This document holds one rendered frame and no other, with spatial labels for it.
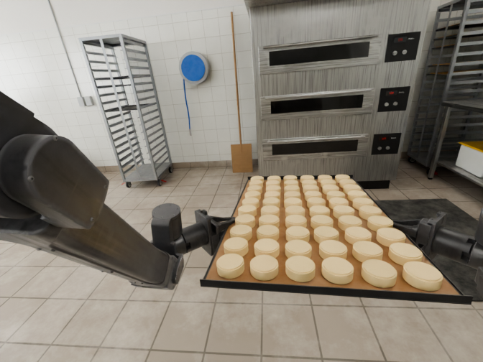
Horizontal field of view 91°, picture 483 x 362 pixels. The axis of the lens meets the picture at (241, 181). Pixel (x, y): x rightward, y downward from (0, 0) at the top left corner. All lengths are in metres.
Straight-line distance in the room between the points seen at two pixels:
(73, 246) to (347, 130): 2.62
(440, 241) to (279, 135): 2.15
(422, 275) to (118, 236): 0.43
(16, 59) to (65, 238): 4.87
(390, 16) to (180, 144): 2.94
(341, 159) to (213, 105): 1.94
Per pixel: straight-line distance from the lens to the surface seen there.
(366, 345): 1.61
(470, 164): 3.29
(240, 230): 0.54
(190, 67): 3.54
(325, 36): 2.60
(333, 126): 2.67
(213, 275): 0.46
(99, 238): 0.27
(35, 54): 4.84
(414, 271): 0.48
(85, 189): 0.19
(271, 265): 0.44
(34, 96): 5.01
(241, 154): 3.46
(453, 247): 0.61
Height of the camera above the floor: 1.31
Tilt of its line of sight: 24 degrees down
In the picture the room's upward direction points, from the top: 5 degrees counter-clockwise
